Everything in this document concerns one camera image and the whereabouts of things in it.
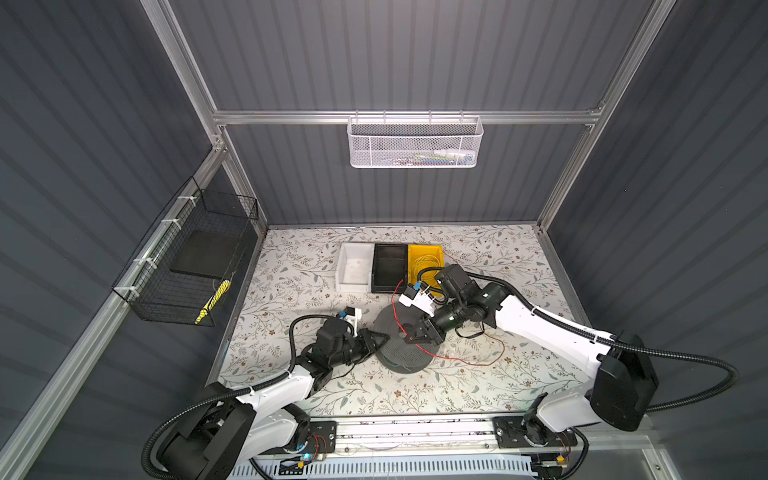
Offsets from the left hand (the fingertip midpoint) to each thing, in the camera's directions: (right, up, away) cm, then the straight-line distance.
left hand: (390, 340), depth 81 cm
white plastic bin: (-13, +17, +24) cm, 33 cm away
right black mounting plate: (+30, -21, -8) cm, 37 cm away
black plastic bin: (0, +18, +31) cm, 36 cm away
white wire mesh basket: (+7, +71, +42) cm, 82 cm away
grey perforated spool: (+2, -4, -1) cm, 4 cm away
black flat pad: (-47, +24, -6) cm, 53 cm away
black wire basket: (-50, +19, -10) cm, 55 cm away
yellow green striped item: (-41, +13, -13) cm, 45 cm away
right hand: (+5, +2, -8) cm, 10 cm away
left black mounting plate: (-17, -21, -9) cm, 29 cm away
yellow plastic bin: (+9, +25, +24) cm, 36 cm away
